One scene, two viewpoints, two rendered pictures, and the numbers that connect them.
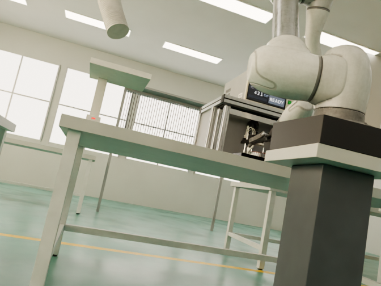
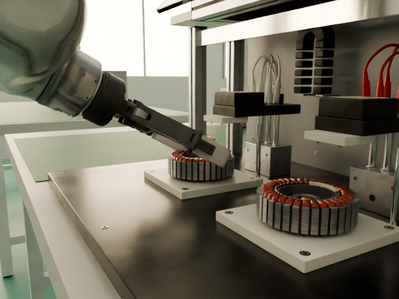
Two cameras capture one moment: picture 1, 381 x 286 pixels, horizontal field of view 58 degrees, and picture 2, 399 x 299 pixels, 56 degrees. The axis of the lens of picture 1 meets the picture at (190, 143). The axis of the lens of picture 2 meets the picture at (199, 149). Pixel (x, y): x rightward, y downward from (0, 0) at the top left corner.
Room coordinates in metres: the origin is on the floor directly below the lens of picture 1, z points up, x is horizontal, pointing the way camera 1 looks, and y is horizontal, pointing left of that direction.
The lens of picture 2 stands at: (1.65, -0.97, 0.94)
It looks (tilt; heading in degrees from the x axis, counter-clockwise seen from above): 10 degrees down; 76
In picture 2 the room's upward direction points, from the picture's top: straight up
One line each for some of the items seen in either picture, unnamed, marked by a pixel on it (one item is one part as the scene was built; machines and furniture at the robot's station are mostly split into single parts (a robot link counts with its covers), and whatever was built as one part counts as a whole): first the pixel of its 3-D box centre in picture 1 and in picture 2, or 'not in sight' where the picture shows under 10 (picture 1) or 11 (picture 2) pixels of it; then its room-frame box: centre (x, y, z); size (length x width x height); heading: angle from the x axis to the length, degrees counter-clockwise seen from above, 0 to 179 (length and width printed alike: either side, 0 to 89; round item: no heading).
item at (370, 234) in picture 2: not in sight; (304, 224); (1.87, -0.60, 0.78); 0.15 x 0.15 x 0.01; 15
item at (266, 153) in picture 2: not in sight; (267, 157); (1.95, -0.33, 0.80); 0.08 x 0.05 x 0.06; 105
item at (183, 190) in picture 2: not in sight; (200, 177); (1.81, -0.37, 0.78); 0.15 x 0.15 x 0.01; 15
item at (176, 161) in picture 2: (258, 156); (200, 164); (1.81, -0.37, 0.80); 0.11 x 0.11 x 0.04
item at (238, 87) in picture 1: (264, 100); not in sight; (2.15, -0.41, 1.22); 0.44 x 0.39 x 0.20; 105
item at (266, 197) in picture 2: not in sight; (305, 203); (1.87, -0.60, 0.80); 0.11 x 0.11 x 0.04
